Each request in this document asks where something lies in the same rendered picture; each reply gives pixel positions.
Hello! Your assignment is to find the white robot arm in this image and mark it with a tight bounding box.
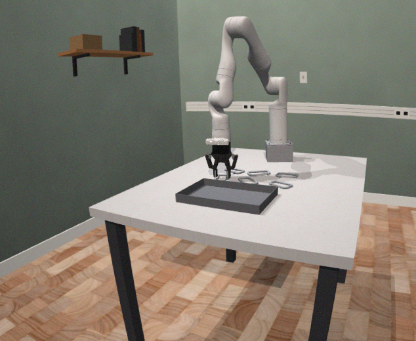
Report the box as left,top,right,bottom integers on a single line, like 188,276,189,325
206,16,287,145

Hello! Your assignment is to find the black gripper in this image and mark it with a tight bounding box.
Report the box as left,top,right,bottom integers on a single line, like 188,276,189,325
205,142,238,180

